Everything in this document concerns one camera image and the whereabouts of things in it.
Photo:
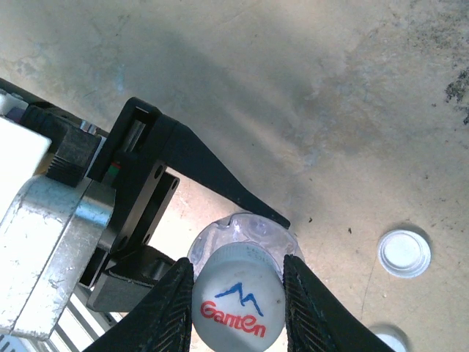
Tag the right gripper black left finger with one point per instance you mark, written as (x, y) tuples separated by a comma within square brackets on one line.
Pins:
[(161, 319)]

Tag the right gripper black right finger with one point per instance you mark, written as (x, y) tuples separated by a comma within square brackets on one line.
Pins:
[(311, 322)]

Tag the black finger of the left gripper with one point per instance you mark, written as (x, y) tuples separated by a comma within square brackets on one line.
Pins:
[(190, 154), (128, 282)]

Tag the small plain white cap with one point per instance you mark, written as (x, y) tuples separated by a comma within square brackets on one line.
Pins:
[(389, 339)]

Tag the white cap with Ganten logo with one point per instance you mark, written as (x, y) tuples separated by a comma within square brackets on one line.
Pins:
[(234, 286)]

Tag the small clear plastic bottle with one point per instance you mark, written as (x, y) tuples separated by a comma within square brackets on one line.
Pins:
[(253, 229)]

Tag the aluminium frame rail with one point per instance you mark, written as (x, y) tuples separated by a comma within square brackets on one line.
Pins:
[(84, 330)]

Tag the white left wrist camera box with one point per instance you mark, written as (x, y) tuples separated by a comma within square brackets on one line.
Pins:
[(18, 157)]

